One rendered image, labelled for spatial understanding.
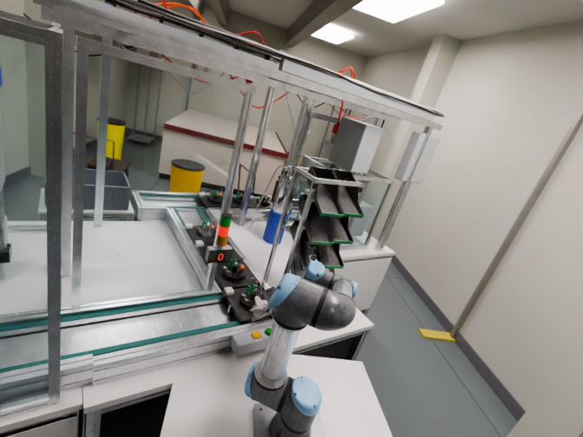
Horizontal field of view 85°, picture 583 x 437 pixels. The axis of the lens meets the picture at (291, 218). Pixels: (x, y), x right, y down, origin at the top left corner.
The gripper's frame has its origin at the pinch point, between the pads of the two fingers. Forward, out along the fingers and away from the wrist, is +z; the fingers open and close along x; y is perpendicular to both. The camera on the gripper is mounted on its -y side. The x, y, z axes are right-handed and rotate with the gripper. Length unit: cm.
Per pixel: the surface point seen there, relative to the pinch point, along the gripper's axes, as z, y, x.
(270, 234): -55, 76, -90
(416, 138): -188, 89, -34
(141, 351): 40.8, 6.8, -9.2
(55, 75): 31, 47, 80
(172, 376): 33.8, -5.1, -18.2
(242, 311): -3.1, 11.1, -29.5
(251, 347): 0.3, -7.1, -22.7
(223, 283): -1, 33, -40
